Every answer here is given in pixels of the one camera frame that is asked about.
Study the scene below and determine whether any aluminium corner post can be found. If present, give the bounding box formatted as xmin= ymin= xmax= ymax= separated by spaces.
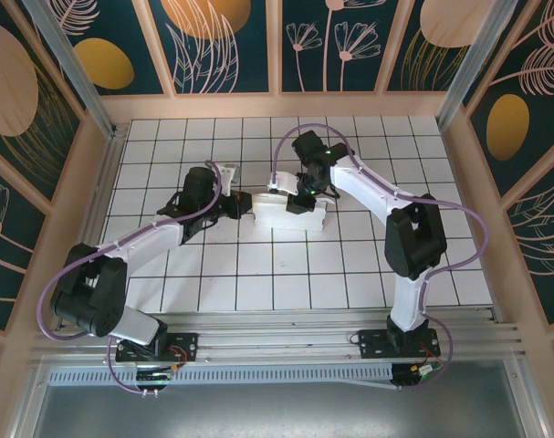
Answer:
xmin=20 ymin=0 xmax=119 ymax=138
xmin=434 ymin=0 xmax=520 ymax=124

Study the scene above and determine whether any white paper box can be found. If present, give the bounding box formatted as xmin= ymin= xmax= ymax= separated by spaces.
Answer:
xmin=252 ymin=191 xmax=328 ymax=233

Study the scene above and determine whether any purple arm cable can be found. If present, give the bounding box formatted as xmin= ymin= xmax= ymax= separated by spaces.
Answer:
xmin=37 ymin=159 xmax=224 ymax=397
xmin=270 ymin=123 xmax=490 ymax=391

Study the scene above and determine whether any control board with wires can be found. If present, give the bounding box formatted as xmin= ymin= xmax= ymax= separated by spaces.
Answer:
xmin=392 ymin=361 xmax=445 ymax=390
xmin=134 ymin=364 xmax=177 ymax=383

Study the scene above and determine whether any slim aluminium edge rail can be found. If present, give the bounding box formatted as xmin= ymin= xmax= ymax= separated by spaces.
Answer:
xmin=52 ymin=125 xmax=130 ymax=330

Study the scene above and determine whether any grey metal sheet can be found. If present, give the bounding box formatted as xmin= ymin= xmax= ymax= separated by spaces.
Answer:
xmin=29 ymin=360 xmax=547 ymax=438

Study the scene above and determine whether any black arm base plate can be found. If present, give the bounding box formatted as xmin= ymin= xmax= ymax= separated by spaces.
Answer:
xmin=357 ymin=328 xmax=442 ymax=358
xmin=115 ymin=332 xmax=200 ymax=362

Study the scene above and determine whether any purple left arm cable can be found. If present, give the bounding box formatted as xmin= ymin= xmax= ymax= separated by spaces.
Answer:
xmin=37 ymin=159 xmax=224 ymax=397

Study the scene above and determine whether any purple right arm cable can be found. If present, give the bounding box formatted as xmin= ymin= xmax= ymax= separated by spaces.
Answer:
xmin=270 ymin=123 xmax=490 ymax=391

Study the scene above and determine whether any grey slotted cable duct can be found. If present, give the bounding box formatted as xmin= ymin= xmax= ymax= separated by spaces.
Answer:
xmin=47 ymin=362 xmax=396 ymax=390

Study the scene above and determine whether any wide aluminium rail bed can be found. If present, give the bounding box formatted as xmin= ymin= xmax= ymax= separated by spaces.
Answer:
xmin=29 ymin=306 xmax=528 ymax=366

